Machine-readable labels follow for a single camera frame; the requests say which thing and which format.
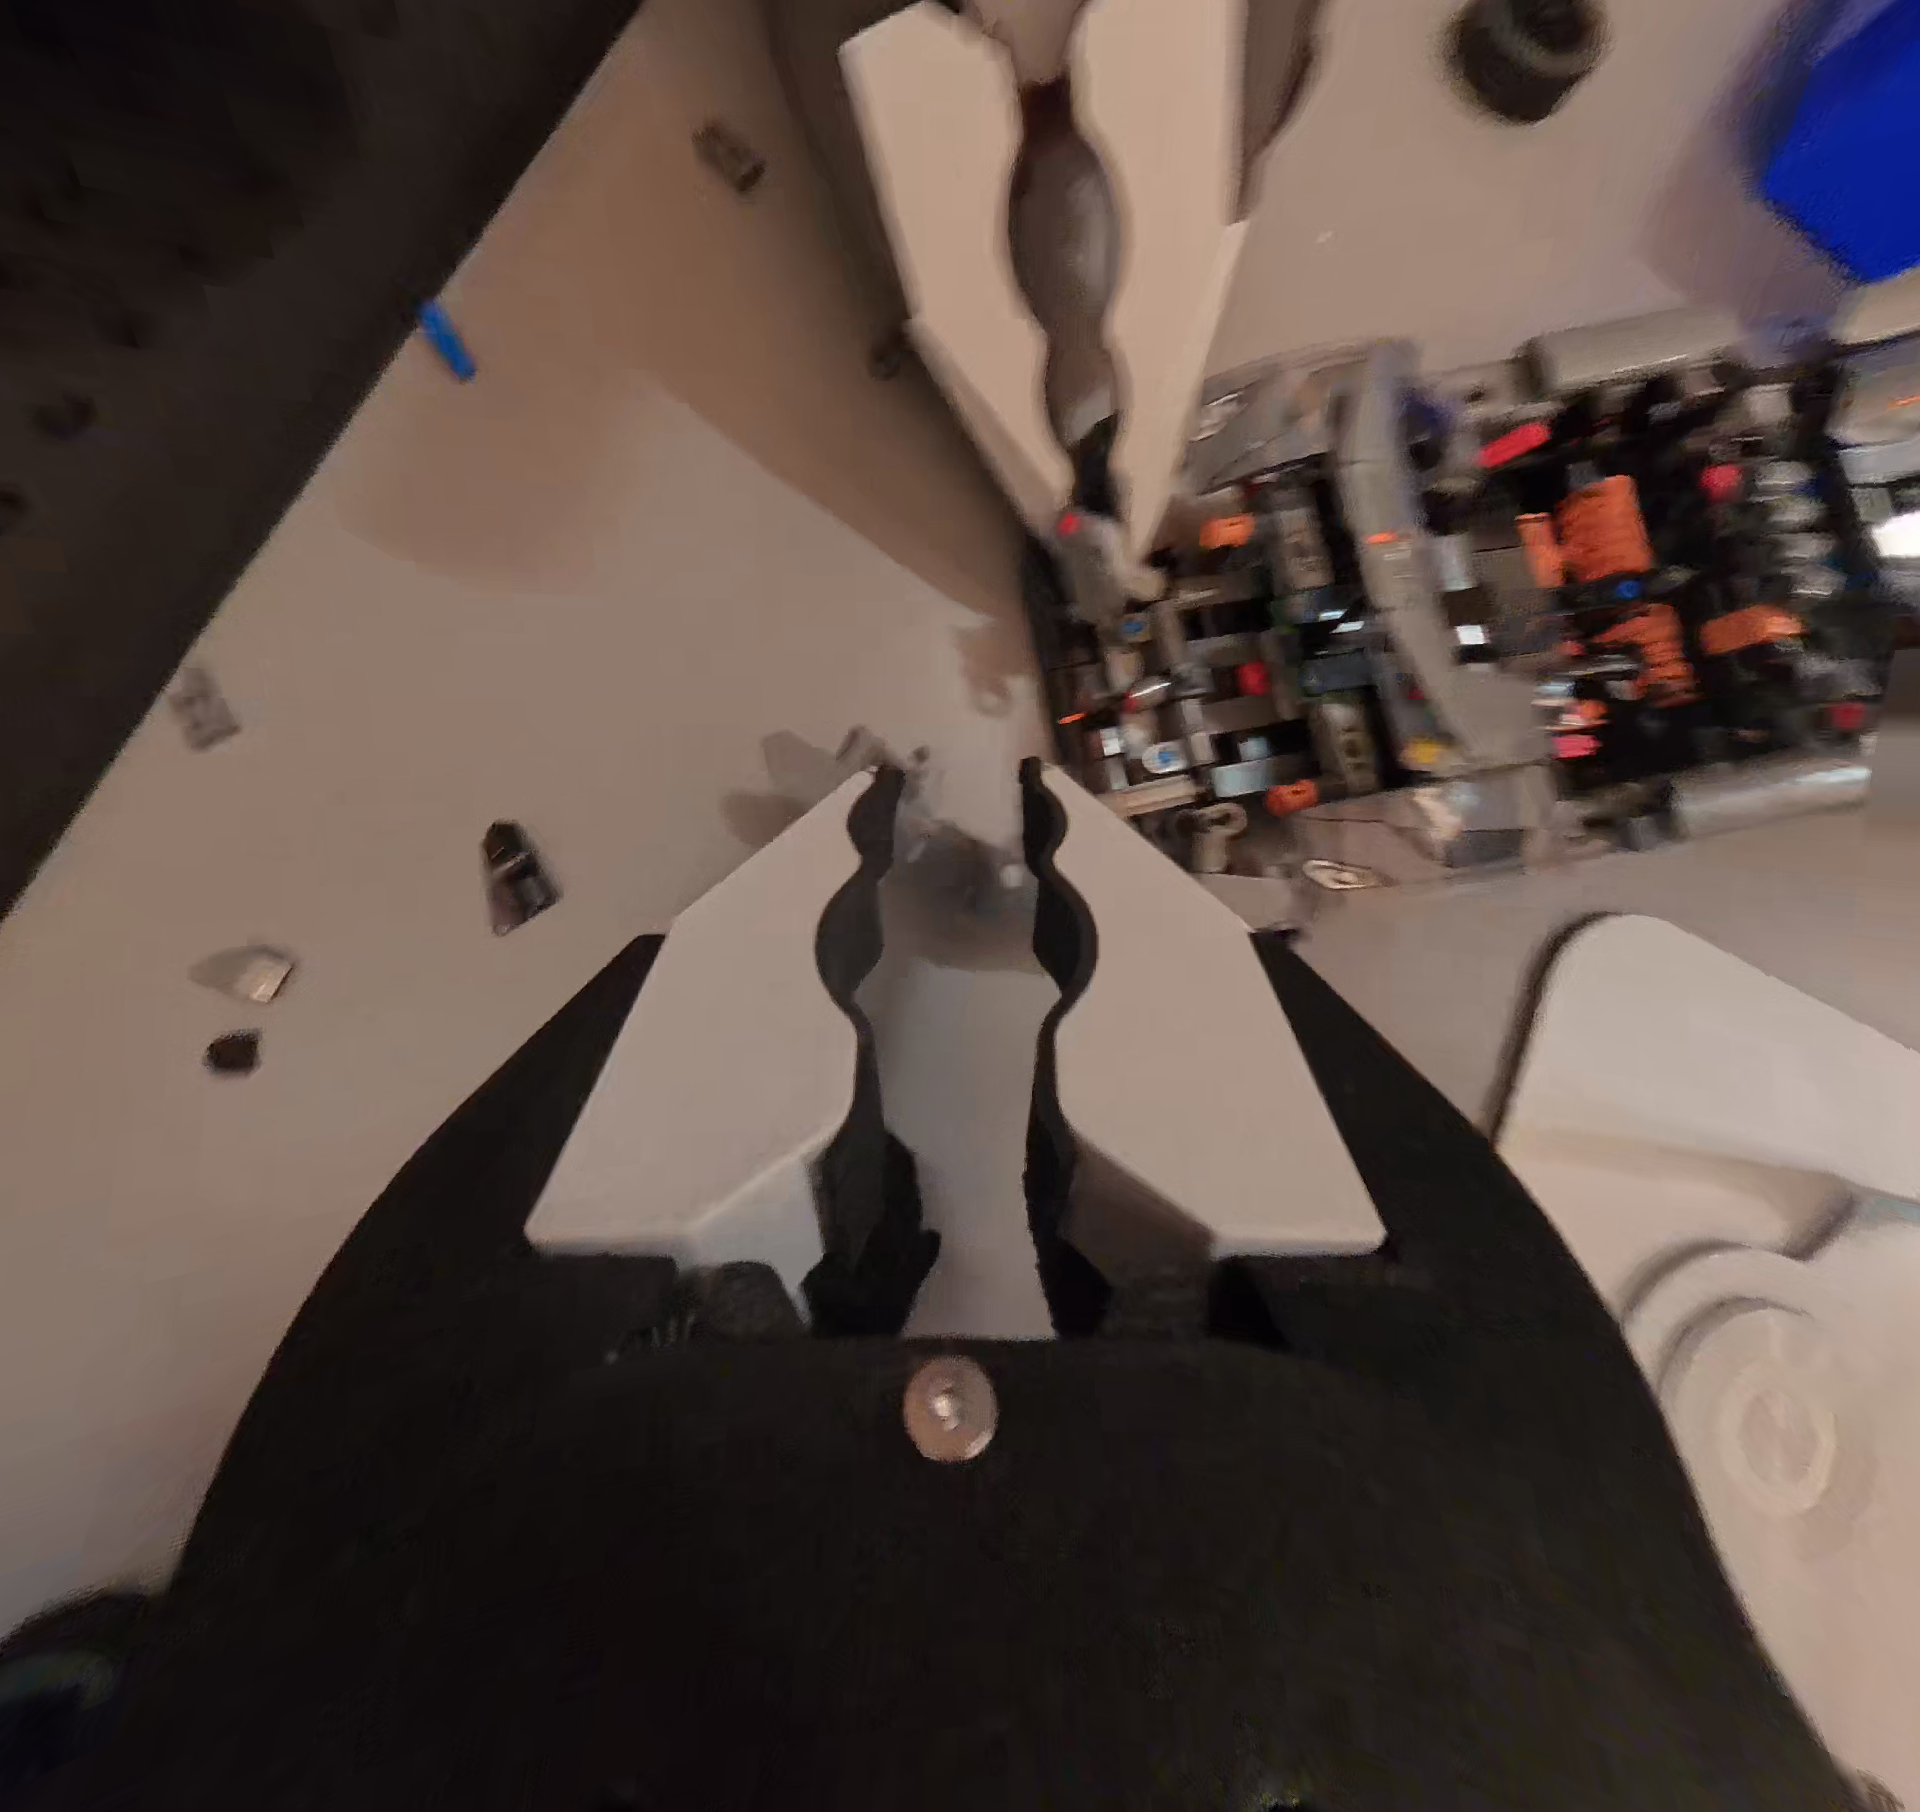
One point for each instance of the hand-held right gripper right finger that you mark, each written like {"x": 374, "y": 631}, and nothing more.
{"x": 1201, "y": 1092}

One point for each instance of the grey lego fender assembly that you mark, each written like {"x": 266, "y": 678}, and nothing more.
{"x": 960, "y": 875}

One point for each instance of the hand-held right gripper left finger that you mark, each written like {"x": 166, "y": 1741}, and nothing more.
{"x": 704, "y": 1092}

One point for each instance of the small black rounded lego piece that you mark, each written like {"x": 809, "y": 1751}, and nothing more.
{"x": 232, "y": 1053}

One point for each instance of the grey lego car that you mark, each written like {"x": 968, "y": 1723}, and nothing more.
{"x": 1425, "y": 613}

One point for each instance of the black triangular lego panel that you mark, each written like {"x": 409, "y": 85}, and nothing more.
{"x": 518, "y": 875}

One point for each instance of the blue storage bin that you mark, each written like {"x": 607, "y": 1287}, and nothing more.
{"x": 1838, "y": 117}

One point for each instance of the black lego wheel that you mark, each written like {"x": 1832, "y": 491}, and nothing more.
{"x": 1523, "y": 35}

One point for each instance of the grey lego wedge plate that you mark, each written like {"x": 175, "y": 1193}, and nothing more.
{"x": 248, "y": 973}

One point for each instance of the long blue lego pin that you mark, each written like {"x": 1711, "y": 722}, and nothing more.
{"x": 447, "y": 339}

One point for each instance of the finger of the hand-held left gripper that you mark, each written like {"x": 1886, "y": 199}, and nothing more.
{"x": 1178, "y": 162}
{"x": 939, "y": 162}

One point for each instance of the white book stand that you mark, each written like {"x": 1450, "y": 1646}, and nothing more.
{"x": 1695, "y": 1062}

